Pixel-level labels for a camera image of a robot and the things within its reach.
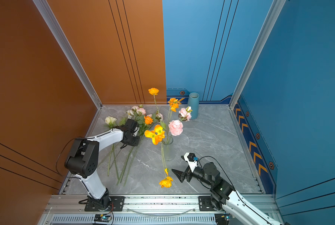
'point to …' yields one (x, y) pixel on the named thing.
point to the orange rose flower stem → (148, 120)
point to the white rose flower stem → (110, 121)
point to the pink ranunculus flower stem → (176, 126)
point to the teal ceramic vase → (193, 101)
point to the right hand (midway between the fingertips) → (176, 164)
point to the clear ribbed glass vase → (170, 149)
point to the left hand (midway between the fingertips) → (135, 140)
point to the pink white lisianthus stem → (139, 113)
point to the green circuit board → (101, 217)
